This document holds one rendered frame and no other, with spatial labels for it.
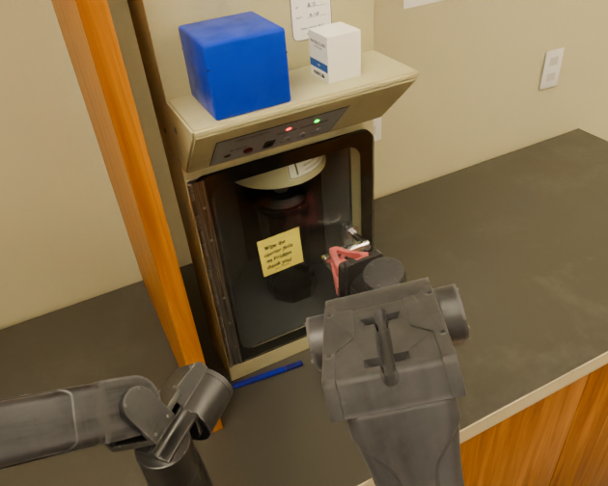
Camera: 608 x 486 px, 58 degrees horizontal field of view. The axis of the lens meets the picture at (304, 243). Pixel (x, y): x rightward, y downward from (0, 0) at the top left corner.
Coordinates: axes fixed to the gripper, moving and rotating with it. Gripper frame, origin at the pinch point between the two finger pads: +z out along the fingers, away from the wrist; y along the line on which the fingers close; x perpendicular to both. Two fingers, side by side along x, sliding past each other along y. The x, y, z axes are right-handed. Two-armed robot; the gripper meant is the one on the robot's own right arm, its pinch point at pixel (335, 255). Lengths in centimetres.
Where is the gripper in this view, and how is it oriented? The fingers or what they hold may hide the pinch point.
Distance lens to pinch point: 93.4
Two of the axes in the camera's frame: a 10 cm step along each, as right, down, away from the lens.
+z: -4.8, -5.1, 7.2
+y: -0.4, -8.1, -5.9
